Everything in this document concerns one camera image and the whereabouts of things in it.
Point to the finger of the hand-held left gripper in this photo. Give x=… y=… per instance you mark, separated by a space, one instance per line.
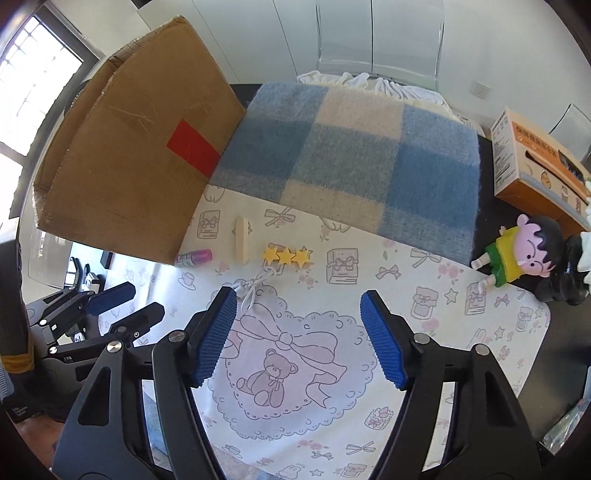
x=143 y=318
x=111 y=295

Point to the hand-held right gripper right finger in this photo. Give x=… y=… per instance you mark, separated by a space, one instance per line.
x=383 y=337

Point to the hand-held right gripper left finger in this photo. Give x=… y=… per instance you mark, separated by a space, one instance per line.
x=214 y=337

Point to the small pink tube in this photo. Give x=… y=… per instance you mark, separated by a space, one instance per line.
x=194 y=257

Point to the small wooden block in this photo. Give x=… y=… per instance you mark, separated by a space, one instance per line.
x=243 y=240

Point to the yellow star clip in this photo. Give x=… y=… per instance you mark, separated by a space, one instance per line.
x=286 y=256

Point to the brown cardboard box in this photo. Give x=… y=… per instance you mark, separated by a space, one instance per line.
x=138 y=184

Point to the black exercise machine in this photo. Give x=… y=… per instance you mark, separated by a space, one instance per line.
x=87 y=277

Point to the white printed table mat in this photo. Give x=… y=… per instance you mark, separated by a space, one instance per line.
x=323 y=295

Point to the cartoon boy figurine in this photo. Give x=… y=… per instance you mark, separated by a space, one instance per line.
x=512 y=258

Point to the blue plaid blanket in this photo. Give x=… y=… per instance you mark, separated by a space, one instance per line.
x=346 y=161

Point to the black round fan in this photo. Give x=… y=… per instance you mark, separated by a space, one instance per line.
x=76 y=97

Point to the clear plastic bag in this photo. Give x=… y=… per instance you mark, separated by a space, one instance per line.
x=565 y=429

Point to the window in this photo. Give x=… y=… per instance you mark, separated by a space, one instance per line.
x=32 y=92

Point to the orange tissue box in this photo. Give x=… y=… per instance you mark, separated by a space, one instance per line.
x=512 y=161

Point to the white fringed cloth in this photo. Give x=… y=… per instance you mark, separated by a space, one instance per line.
x=406 y=90

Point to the white wall socket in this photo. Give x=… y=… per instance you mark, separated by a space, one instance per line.
x=480 y=90

